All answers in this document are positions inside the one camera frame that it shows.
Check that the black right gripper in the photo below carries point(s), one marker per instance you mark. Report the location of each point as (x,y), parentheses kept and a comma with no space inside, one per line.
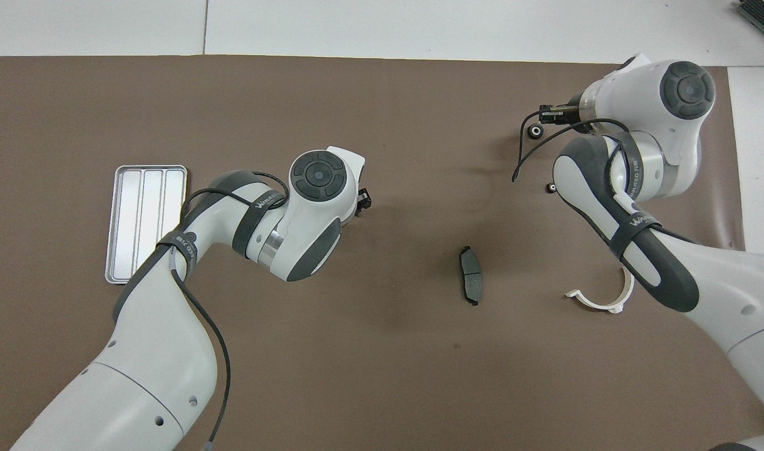
(576,114)

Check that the large black bearing gear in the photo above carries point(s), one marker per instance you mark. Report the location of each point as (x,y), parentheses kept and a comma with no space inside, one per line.
(535,130)

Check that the silver metal tray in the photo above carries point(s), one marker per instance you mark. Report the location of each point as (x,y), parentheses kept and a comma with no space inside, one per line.
(138,219)

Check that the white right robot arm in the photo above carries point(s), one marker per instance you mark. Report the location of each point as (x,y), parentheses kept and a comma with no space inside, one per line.
(733,294)

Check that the white curved plastic bracket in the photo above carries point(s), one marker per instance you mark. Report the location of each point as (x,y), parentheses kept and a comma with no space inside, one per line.
(598,305)

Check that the brown table mat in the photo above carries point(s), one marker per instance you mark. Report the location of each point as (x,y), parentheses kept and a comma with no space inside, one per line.
(388,113)

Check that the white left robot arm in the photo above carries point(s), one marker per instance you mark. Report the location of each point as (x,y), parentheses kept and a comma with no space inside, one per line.
(150,351)

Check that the long grey brake pad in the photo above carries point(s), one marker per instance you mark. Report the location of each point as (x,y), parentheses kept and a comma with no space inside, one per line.
(471,275)

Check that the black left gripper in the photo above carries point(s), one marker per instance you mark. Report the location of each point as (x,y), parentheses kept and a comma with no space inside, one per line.
(364,202)

